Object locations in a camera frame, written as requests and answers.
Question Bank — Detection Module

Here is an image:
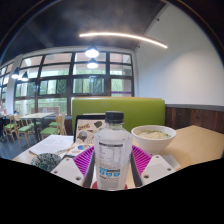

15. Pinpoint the speckled ceramic mug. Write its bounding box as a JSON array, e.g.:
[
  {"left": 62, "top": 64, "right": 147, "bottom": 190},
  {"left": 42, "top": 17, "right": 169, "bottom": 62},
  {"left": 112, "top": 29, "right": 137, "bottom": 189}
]
[{"left": 30, "top": 152, "right": 63, "bottom": 173}]

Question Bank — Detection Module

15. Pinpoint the group of pendant lamps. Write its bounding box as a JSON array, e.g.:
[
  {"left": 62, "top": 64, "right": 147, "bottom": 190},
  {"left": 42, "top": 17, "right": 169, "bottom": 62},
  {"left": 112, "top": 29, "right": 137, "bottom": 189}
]
[{"left": 10, "top": 46, "right": 100, "bottom": 83}]

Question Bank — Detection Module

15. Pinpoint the clear black-capped water bottle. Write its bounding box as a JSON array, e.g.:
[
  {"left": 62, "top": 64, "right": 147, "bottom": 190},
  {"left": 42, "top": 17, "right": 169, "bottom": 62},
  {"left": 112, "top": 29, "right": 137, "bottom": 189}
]
[{"left": 93, "top": 111, "right": 134, "bottom": 191}]

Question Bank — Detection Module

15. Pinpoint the white bowl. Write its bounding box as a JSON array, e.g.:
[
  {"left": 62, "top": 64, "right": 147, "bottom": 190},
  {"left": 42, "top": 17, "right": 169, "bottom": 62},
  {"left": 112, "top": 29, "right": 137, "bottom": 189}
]
[{"left": 130, "top": 124, "right": 178, "bottom": 155}]

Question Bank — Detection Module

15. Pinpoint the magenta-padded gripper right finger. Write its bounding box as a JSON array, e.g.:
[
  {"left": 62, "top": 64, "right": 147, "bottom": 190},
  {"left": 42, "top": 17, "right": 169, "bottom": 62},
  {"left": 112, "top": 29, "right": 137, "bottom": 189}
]
[{"left": 130, "top": 144, "right": 177, "bottom": 189}]

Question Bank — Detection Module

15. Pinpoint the black sticker-covered laptop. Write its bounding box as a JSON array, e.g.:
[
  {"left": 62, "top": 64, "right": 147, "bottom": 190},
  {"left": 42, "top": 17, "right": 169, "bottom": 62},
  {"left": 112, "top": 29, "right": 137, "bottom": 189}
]
[{"left": 66, "top": 113, "right": 108, "bottom": 158}]

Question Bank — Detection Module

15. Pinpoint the group of green-seated wooden chairs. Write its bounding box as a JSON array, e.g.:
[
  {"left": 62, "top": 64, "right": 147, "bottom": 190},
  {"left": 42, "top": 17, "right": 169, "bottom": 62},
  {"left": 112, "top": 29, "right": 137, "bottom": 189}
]
[{"left": 3, "top": 113, "right": 68, "bottom": 148}]

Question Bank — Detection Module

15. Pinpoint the dark-framed window wall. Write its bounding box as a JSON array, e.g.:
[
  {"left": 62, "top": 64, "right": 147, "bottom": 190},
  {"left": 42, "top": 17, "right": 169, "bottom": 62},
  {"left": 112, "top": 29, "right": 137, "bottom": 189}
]
[{"left": 0, "top": 50, "right": 135, "bottom": 116}]

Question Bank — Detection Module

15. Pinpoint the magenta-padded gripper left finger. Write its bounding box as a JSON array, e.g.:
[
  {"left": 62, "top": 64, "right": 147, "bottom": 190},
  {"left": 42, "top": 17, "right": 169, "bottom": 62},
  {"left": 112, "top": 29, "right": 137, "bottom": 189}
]
[{"left": 50, "top": 145, "right": 97, "bottom": 190}]

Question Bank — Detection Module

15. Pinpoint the open white book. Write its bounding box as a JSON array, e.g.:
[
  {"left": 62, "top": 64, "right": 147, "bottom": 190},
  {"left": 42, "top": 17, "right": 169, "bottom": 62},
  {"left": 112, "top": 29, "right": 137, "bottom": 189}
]
[{"left": 28, "top": 134, "right": 75, "bottom": 156}]

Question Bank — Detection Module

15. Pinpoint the long linear ceiling light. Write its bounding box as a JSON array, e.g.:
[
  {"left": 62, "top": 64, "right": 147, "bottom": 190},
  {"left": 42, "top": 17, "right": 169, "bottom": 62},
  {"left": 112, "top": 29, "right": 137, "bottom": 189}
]
[{"left": 78, "top": 31, "right": 169, "bottom": 50}]

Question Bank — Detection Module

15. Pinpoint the green upholstered bench backrest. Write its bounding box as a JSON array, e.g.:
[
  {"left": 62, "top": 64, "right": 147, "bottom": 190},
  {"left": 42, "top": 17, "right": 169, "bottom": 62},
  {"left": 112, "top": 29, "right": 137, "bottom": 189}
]
[{"left": 71, "top": 96, "right": 167, "bottom": 134}]

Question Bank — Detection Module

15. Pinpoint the light wooden dining table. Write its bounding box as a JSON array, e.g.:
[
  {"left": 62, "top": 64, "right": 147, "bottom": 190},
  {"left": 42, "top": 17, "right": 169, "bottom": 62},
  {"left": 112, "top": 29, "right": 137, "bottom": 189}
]
[{"left": 19, "top": 112, "right": 56, "bottom": 141}]

